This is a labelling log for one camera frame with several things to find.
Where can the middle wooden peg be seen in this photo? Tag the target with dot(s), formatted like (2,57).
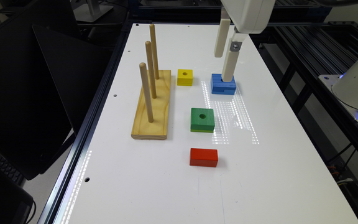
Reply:
(148,47)

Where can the silver monitor stand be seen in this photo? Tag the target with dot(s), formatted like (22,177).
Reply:
(91,11)

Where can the wooden peg base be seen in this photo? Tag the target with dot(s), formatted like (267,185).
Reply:
(157,130)

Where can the yellow wooden block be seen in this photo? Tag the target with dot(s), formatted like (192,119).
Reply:
(185,77)

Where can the wooden peg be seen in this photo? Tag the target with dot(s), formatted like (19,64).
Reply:
(154,50)
(148,47)
(146,91)

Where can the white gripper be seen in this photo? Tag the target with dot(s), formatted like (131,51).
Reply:
(249,17)

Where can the blue wooden block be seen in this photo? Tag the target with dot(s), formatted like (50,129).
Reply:
(218,86)

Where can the black monitor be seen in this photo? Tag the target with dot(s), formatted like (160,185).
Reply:
(48,79)

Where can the rear wooden peg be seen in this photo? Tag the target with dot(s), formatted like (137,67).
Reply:
(154,50)

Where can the red wooden block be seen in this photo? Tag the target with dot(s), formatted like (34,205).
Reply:
(203,157)

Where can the black keyboard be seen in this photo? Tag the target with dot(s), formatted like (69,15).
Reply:
(10,171)

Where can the green wooden block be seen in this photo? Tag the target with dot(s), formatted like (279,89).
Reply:
(202,120)

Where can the front wooden peg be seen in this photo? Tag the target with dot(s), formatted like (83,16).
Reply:
(146,91)

